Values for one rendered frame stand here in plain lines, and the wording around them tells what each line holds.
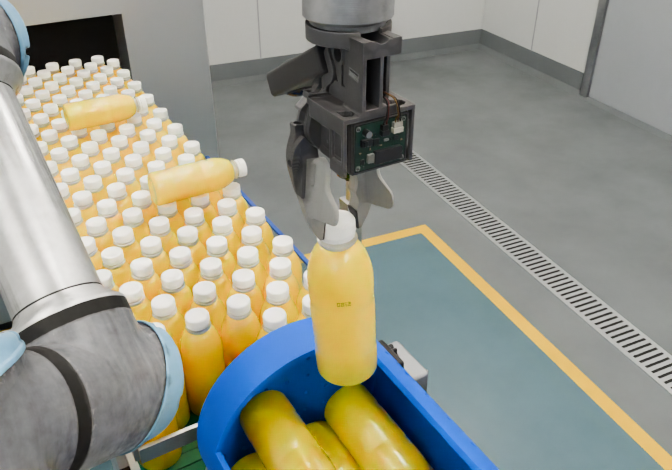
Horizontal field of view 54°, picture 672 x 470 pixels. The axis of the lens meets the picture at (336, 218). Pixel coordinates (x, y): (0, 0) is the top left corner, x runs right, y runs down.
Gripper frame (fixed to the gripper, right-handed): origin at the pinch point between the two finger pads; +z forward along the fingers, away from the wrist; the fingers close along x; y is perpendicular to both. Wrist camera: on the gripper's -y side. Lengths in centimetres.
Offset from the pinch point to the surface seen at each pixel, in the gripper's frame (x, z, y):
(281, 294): 8.2, 34.6, -32.1
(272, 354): -4.8, 21.9, -7.3
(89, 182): -10, 34, -89
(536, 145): 276, 145, -215
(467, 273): 147, 145, -131
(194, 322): -7.0, 34.4, -32.5
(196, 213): 5, 34, -64
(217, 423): -13.0, 28.5, -6.4
